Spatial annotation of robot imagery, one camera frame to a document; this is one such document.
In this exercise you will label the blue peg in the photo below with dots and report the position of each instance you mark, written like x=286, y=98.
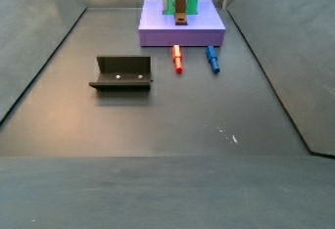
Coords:
x=213, y=59

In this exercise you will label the black angle fixture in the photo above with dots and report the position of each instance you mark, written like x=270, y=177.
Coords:
x=129, y=67

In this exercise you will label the right green block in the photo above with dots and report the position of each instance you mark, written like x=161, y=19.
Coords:
x=192, y=10

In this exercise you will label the green block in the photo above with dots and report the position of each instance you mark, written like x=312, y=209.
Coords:
x=170, y=9
x=192, y=10

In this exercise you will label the left green block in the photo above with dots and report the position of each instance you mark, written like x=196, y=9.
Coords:
x=170, y=9

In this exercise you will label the purple base block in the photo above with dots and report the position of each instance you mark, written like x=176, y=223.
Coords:
x=160, y=32

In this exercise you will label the brown L-shaped bracket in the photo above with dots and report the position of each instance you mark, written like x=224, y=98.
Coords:
x=181, y=18

